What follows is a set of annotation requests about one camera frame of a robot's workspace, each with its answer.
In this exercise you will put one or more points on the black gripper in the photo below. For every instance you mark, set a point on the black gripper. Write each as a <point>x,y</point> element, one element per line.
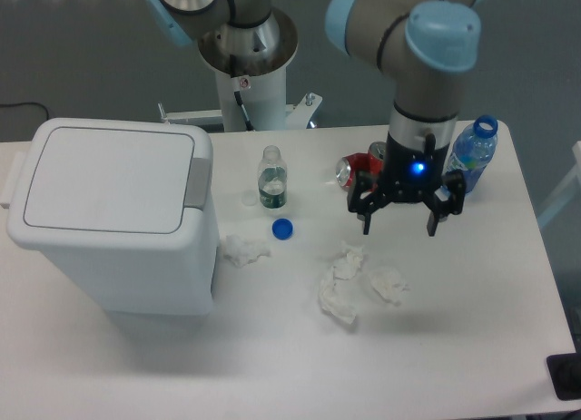
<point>409,176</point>

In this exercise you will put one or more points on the white push-top trash can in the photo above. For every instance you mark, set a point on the white push-top trash can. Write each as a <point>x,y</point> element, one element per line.
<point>124,210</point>

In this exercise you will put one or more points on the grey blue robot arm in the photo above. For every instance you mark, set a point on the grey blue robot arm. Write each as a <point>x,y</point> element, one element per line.
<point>426,46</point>

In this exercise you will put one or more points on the crushed red soda can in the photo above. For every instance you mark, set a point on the crushed red soda can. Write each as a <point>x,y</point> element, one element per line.
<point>370,161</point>

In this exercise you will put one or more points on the crumpled tissue near can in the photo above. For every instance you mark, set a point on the crumpled tissue near can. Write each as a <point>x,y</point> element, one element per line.
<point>241,252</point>

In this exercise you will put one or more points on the blue plastic drink bottle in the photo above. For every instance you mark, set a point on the blue plastic drink bottle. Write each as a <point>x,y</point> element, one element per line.
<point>474,149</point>

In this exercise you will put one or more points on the crumpled tissue right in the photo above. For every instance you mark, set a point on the crumpled tissue right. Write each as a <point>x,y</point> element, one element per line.
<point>389,284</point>

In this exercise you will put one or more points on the crumpled tissue upper middle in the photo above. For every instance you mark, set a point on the crumpled tissue upper middle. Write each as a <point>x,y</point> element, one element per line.
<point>347,265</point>

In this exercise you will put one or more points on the crumpled tissue lower middle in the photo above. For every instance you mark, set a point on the crumpled tissue lower middle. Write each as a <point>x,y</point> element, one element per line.
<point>332,303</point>

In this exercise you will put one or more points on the blue bottle cap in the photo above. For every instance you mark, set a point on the blue bottle cap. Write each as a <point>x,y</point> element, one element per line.
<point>282,229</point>

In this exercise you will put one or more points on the clear green-label plastic bottle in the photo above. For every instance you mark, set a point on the clear green-label plastic bottle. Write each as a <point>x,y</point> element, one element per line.
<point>272,178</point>

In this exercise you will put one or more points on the white bottle cap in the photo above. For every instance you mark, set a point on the white bottle cap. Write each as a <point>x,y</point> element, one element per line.
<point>248,199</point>

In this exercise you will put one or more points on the black device at edge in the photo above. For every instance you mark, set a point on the black device at edge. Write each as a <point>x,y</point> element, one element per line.
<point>564,370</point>

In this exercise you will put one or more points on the white frame at right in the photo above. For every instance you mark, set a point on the white frame at right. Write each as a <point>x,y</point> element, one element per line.
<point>562,194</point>

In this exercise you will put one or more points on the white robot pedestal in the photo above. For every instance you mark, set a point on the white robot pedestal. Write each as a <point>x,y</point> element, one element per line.
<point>250,69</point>

